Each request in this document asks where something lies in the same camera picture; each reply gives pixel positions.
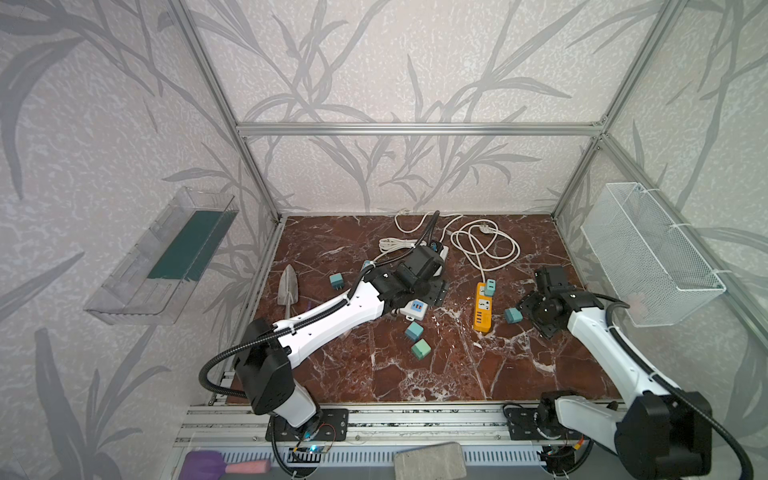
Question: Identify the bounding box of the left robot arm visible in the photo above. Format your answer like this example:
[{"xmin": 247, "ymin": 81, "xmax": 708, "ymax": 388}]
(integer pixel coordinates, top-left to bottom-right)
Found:
[{"xmin": 198, "ymin": 241, "xmax": 446, "ymax": 436}]

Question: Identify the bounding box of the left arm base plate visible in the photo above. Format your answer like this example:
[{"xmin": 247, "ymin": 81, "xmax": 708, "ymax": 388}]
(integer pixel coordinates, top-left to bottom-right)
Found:
[{"xmin": 265, "ymin": 408, "xmax": 350, "ymax": 442}]

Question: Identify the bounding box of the teal cube charger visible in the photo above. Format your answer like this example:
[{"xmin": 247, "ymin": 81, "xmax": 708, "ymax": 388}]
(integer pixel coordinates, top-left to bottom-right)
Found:
[
  {"xmin": 504, "ymin": 307, "xmax": 523, "ymax": 324},
  {"xmin": 329, "ymin": 273, "xmax": 345, "ymax": 290},
  {"xmin": 484, "ymin": 279, "xmax": 496, "ymax": 297},
  {"xmin": 405, "ymin": 322, "xmax": 424, "ymax": 342}
]

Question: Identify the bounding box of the white multicolour power strip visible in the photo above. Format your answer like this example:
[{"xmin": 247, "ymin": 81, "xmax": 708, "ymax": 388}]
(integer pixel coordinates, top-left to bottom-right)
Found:
[{"xmin": 397, "ymin": 241, "xmax": 449, "ymax": 322}]

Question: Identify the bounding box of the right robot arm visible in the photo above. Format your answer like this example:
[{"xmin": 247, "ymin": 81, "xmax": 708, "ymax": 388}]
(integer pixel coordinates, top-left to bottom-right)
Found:
[{"xmin": 518, "ymin": 266, "xmax": 755, "ymax": 479}]

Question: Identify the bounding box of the orange power strip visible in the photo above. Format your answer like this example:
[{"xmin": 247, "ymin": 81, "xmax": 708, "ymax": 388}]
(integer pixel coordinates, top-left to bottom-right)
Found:
[{"xmin": 473, "ymin": 282, "xmax": 493, "ymax": 334}]

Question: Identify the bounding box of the green cube charger centre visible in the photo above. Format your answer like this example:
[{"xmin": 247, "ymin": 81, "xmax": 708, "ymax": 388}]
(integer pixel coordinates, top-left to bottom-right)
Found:
[{"xmin": 411, "ymin": 339, "xmax": 432, "ymax": 360}]

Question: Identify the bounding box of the grey garden trowel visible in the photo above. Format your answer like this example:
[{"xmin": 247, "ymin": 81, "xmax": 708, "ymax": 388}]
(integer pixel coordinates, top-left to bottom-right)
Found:
[{"xmin": 277, "ymin": 265, "xmax": 299, "ymax": 319}]

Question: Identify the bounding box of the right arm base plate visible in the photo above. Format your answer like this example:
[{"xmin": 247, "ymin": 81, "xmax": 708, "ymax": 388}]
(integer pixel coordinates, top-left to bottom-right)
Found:
[{"xmin": 502, "ymin": 402, "xmax": 542, "ymax": 440}]

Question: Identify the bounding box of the grey sponge block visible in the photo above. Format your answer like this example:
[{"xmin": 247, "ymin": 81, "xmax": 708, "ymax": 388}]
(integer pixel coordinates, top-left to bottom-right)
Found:
[{"xmin": 394, "ymin": 442, "xmax": 467, "ymax": 480}]

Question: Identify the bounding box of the clear plastic wall tray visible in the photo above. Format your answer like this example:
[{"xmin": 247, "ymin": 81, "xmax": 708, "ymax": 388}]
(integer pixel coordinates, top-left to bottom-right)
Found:
[{"xmin": 84, "ymin": 187, "xmax": 239, "ymax": 326}]

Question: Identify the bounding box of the purple pink brush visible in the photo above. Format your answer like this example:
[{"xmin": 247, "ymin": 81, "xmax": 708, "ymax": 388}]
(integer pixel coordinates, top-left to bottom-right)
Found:
[{"xmin": 178, "ymin": 450, "xmax": 272, "ymax": 480}]

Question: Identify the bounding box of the white wire mesh basket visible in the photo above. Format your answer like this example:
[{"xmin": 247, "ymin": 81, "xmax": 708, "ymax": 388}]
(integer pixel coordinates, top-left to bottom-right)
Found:
[{"xmin": 581, "ymin": 182, "xmax": 726, "ymax": 328}]

